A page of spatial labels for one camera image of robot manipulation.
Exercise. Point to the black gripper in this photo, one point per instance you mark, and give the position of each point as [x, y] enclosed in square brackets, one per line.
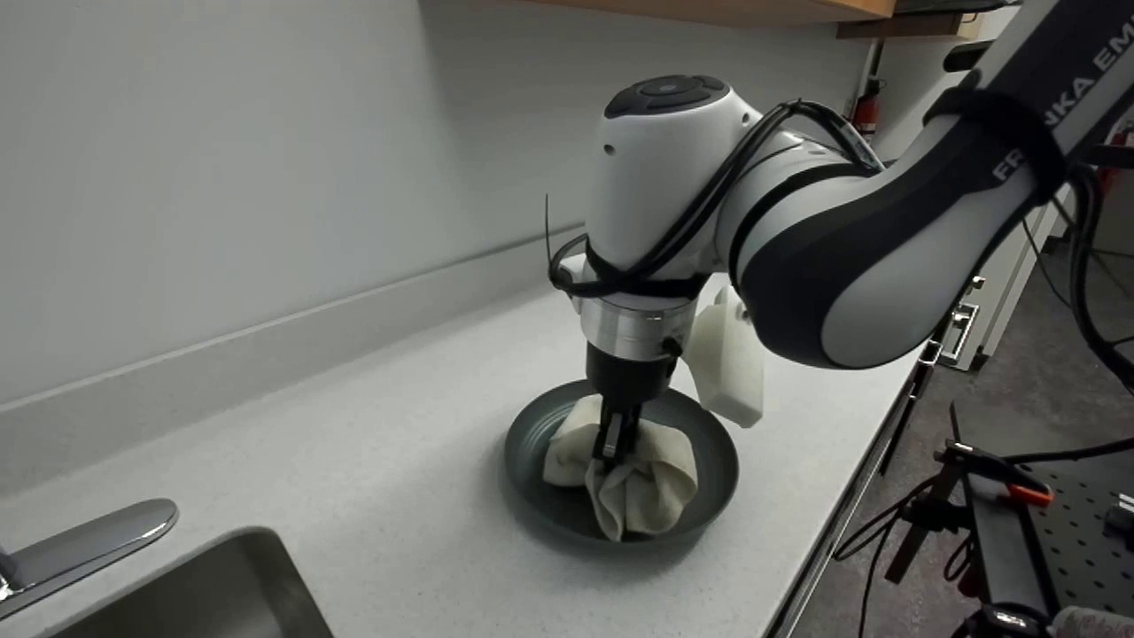
[625, 389]

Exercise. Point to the cream cloth towel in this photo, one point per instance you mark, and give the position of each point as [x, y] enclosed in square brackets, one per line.
[647, 494]

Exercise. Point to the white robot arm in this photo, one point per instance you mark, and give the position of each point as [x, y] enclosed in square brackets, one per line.
[845, 261]

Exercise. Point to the dark green round plate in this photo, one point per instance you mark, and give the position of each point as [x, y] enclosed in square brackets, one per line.
[570, 517]

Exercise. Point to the stainless steel sink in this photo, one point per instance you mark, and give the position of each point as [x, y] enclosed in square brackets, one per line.
[241, 588]

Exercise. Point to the black perforated breadboard table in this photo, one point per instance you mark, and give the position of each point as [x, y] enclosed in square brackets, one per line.
[1086, 563]

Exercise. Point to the grey metal faucet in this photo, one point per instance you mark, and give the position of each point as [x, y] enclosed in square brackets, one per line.
[83, 550]

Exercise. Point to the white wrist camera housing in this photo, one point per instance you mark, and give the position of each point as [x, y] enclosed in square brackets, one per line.
[723, 359]

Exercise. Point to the cabinet drawer handle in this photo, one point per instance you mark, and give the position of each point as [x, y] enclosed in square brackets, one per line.
[946, 344]

